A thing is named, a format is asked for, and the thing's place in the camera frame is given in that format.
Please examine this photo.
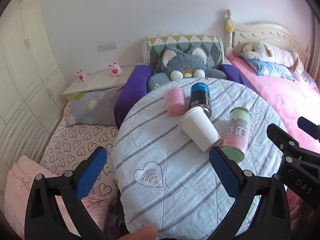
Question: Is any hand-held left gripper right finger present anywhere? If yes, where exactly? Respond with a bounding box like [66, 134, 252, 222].
[209, 146, 292, 240]

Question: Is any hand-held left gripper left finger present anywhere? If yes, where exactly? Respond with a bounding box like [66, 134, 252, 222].
[24, 146, 111, 240]

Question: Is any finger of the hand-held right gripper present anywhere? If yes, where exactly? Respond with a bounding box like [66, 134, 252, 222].
[266, 124, 304, 164]
[297, 116, 320, 141]

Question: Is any white paper cup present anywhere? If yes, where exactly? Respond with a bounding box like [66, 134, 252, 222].
[178, 106, 222, 153]

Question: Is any pink plastic cup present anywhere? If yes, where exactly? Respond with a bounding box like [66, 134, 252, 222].
[163, 87, 187, 117]

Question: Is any person's right hand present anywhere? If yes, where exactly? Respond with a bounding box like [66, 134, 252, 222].
[289, 196, 320, 240]

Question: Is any person's left hand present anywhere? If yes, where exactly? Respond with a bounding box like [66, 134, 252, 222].
[117, 224, 158, 240]

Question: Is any heart print sheet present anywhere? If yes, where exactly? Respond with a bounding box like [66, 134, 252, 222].
[39, 104, 121, 207]

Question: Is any pink fleece blanket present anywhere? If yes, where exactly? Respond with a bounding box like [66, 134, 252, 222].
[227, 53, 320, 207]

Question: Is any green and pink can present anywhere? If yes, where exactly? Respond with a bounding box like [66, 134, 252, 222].
[217, 107, 251, 163]

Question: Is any grey flower pillow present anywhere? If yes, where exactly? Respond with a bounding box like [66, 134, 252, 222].
[65, 86, 126, 127]

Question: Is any light blue printed pillow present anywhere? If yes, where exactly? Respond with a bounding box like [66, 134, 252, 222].
[246, 58, 296, 81]

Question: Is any grey striped white quilt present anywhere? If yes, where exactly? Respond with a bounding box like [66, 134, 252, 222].
[110, 77, 288, 238]

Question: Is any folded pink blanket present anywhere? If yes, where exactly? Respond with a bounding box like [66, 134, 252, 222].
[4, 155, 113, 240]

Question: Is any blue and black can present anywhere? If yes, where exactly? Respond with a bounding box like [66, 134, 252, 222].
[188, 82, 213, 118]

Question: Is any white plush dog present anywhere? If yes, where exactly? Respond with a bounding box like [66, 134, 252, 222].
[241, 41, 304, 72]

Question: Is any white nightstand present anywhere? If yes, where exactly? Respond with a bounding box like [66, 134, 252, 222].
[62, 66, 137, 96]

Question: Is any purple bed sheet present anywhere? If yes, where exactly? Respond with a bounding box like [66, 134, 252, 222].
[114, 64, 248, 128]

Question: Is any cream carved headboard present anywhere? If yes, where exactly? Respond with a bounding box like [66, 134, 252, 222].
[232, 22, 313, 64]

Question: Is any small blue flower pillow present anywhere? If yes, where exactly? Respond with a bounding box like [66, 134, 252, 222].
[147, 73, 173, 93]

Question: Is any grey cat plush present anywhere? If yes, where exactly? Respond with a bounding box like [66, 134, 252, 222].
[152, 47, 227, 81]

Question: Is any white wardrobe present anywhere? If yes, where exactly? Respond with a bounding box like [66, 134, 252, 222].
[0, 0, 68, 187]

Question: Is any triangle pattern quilted cover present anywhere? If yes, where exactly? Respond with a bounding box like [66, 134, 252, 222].
[147, 35, 224, 68]

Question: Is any cream bed post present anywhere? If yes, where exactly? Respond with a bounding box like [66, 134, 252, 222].
[224, 9, 236, 56]

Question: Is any white wall outlet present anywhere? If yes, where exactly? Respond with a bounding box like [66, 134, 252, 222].
[97, 43, 118, 52]

